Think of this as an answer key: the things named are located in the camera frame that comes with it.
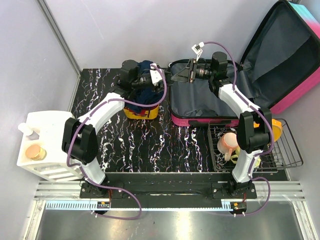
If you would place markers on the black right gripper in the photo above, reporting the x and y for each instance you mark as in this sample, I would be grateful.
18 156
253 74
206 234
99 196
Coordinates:
184 75

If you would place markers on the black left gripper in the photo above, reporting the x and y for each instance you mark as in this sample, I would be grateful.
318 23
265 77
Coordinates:
157 88

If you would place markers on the navy blue garment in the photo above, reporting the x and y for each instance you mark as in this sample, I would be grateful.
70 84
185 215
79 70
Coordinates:
146 96

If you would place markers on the orange plastic basket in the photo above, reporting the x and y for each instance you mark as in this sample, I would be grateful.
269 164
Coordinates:
144 114

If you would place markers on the teal and pink kids suitcase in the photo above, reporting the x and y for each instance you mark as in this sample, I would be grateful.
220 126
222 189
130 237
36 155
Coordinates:
280 64

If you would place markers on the white cylindrical tube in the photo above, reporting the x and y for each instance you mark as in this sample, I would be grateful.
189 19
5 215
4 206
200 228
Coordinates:
28 132

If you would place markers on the gold lidded cosmetic jar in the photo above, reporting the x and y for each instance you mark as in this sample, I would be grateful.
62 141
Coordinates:
35 152

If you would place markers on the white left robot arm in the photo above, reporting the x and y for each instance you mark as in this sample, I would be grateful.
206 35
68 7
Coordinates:
79 139

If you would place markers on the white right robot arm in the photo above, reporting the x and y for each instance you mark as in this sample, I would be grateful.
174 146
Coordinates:
254 134

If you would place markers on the black marble pattern mat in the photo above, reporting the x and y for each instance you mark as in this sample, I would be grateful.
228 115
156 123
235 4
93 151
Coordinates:
141 146

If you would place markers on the pink plastic cup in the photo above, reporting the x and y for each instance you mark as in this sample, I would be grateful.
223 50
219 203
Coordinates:
227 144

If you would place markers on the yellow-green plastic cup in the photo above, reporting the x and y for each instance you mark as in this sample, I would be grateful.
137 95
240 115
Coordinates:
234 158

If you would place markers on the white compartment organizer box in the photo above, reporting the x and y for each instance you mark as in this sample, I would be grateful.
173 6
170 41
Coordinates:
49 125

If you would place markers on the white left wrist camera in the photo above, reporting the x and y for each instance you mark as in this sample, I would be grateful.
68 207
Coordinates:
156 74

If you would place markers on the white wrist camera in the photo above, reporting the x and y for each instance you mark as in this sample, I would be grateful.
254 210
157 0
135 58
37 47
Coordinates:
197 49
156 74

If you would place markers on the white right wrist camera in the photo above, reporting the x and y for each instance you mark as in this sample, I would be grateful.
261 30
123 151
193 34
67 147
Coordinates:
197 49

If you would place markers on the black wire dish rack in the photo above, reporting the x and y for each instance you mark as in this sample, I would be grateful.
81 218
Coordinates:
285 153

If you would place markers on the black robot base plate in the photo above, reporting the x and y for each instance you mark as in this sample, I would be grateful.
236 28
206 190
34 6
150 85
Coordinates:
211 184

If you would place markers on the aluminium slotted rail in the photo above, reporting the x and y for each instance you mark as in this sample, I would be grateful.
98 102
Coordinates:
66 196

